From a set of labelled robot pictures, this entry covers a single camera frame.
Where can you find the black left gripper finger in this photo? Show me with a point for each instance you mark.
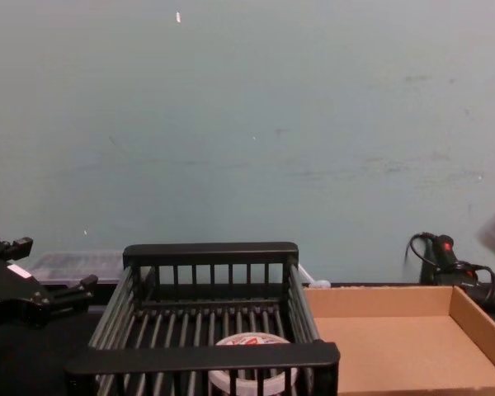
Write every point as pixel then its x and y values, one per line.
pixel 72 293
pixel 12 248

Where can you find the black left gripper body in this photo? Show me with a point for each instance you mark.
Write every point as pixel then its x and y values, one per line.
pixel 12 293

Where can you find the white tape roll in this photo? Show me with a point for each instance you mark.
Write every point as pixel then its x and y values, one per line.
pixel 251 340

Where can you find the clear plastic case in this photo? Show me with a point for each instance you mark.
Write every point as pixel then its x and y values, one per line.
pixel 76 266

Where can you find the black rack with steel bars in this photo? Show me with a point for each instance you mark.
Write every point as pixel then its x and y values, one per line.
pixel 198 363

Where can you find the small white plastic piece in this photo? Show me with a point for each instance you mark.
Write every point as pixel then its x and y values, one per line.
pixel 319 284

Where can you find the shallow brown cardboard tray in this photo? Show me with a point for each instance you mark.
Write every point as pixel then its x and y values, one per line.
pixel 396 342

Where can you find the plain pale wall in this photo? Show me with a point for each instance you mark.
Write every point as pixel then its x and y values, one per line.
pixel 247 123

